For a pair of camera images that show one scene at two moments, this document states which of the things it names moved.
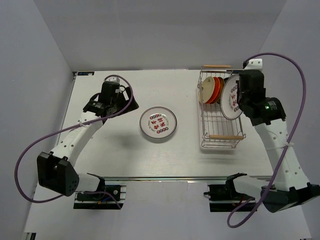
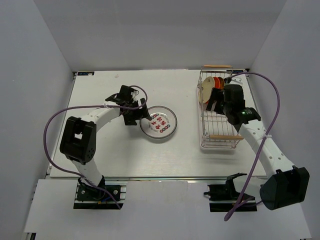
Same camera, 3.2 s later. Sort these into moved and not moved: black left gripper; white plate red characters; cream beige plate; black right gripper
Moved: black right gripper; black left gripper
Not moved: cream beige plate; white plate red characters
